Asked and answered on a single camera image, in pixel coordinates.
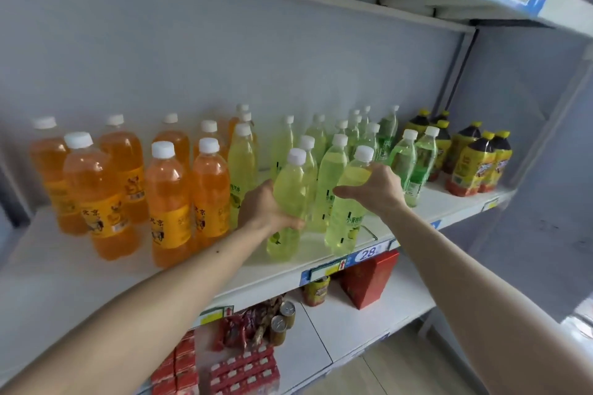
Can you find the stack of small red cartons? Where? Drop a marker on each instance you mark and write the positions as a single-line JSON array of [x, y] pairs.
[[241, 371]]

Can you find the gold drink can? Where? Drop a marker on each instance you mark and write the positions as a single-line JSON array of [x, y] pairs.
[[278, 332], [288, 315]]

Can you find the large red box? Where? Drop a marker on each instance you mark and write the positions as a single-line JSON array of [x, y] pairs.
[[370, 281]]

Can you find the person's left hand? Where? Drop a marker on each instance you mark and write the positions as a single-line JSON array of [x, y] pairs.
[[264, 212]]

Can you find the person's right forearm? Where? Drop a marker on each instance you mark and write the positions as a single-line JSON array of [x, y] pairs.
[[486, 306]]

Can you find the group of pale yellow bottles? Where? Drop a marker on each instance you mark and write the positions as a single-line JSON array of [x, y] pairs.
[[242, 177]]

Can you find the person's right hand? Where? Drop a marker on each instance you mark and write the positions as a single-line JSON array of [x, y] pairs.
[[382, 193]]

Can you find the group of pale green bottles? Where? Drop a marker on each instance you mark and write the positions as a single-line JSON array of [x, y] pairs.
[[387, 131]]

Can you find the group of brown tea bottles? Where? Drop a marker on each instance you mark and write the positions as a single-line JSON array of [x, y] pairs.
[[468, 168]]

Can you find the yellow green price tag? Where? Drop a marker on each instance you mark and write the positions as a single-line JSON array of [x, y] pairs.
[[490, 205], [215, 316]]

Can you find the white shelf with blue labels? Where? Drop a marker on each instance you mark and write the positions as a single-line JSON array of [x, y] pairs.
[[55, 279]]

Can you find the person's left forearm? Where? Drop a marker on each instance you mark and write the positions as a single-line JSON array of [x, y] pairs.
[[129, 316]]

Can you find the pile of red snack packets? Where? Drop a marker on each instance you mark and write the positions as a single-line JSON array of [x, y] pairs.
[[236, 325]]

